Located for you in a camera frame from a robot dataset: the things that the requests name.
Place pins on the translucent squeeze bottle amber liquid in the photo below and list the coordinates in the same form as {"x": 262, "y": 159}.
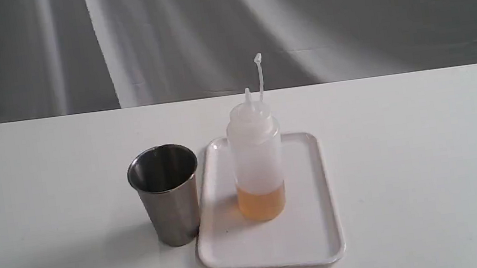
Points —
{"x": 254, "y": 141}

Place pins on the stainless steel cup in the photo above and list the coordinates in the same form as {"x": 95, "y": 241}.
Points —
{"x": 164, "y": 178}

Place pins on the white plastic tray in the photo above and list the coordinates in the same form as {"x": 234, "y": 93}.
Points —
{"x": 308, "y": 231}

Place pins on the grey backdrop cloth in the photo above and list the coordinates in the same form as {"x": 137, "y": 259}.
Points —
{"x": 63, "y": 57}

